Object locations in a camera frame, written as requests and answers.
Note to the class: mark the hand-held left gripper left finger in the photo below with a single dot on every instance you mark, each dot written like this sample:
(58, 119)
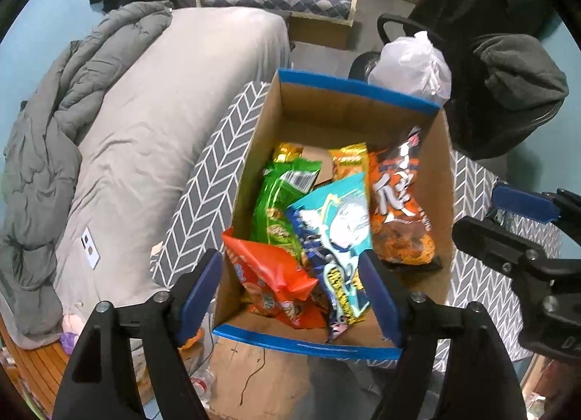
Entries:
(199, 297)

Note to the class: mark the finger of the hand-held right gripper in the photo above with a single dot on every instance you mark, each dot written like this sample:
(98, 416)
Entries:
(485, 238)
(522, 202)

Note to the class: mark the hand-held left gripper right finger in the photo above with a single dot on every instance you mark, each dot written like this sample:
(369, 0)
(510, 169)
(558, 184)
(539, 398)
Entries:
(379, 297)

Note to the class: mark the red snack packet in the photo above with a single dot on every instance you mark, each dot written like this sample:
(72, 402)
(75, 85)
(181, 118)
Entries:
(263, 265)

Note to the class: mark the light blue snack packet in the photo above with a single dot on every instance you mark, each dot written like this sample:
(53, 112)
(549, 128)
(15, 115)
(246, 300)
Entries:
(336, 220)

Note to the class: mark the large orange chip bag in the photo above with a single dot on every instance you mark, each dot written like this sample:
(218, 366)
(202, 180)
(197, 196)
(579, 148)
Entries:
(395, 202)

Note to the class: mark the green snack packet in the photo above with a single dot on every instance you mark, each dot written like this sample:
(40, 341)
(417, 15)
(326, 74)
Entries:
(277, 206)

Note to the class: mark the small yellow orange snack packet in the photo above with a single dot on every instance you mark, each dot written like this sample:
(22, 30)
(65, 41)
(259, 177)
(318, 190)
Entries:
(348, 161)

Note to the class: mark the long yellow snack packet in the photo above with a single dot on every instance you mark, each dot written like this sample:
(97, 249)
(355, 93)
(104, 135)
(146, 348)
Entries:
(287, 152)

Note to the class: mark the cardboard box with blue edges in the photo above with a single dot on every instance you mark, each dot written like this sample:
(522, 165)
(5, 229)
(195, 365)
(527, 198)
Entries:
(317, 120)

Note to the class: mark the orange plastic wrapper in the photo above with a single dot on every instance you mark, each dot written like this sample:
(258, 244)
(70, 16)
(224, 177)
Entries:
(193, 340)

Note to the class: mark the clear plastic bottle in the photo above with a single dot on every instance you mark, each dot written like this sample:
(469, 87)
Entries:
(202, 386)

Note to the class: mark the white label card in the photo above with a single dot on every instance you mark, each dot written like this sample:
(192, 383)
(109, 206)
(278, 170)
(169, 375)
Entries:
(90, 256)

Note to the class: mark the flat cardboard sheet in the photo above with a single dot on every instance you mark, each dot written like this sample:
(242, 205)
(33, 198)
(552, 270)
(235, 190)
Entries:
(281, 383)

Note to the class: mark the grey herringbone tablecloth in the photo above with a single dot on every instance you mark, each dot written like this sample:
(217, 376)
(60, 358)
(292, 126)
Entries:
(213, 175)

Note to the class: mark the dark grey fleece garment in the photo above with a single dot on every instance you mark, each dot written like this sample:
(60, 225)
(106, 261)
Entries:
(522, 75)

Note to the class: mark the purple cloth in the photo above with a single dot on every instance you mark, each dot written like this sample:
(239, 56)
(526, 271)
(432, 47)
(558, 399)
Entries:
(68, 340)

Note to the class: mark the white plastic bag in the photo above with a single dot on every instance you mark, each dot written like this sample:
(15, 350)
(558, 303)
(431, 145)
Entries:
(408, 66)

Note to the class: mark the slatted wooden mat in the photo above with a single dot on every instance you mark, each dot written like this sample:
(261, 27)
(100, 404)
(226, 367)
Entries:
(31, 365)

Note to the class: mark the bed with grey sheet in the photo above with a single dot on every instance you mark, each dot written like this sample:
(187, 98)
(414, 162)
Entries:
(159, 107)

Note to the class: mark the black office chair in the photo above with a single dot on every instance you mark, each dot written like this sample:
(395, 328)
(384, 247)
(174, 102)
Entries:
(454, 7)

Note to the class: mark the grey quilted duvet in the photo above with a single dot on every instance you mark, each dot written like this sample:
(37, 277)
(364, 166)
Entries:
(41, 152)

